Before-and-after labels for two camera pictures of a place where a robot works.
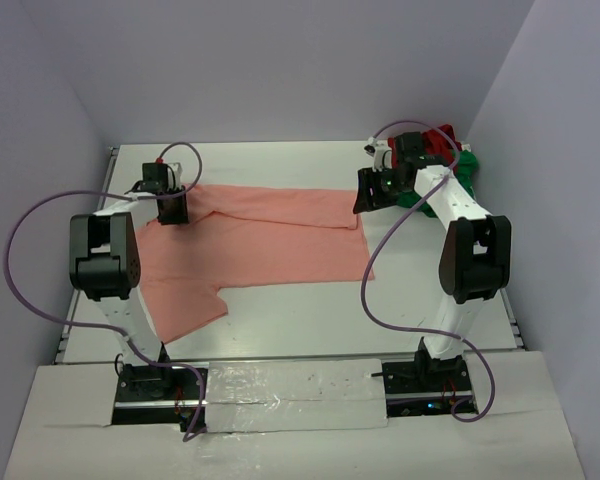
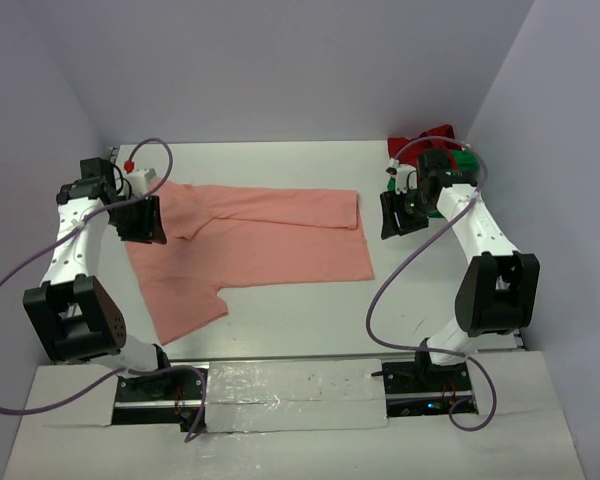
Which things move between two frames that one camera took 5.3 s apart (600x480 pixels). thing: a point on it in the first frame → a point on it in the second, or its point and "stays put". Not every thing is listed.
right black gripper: x=366 y=201 → x=391 y=203
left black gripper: x=181 y=217 → x=150 y=228
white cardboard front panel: x=311 y=420 stays put
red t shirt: x=440 y=141 stays put
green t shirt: x=464 y=169 stays put
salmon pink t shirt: x=244 y=236 stays put
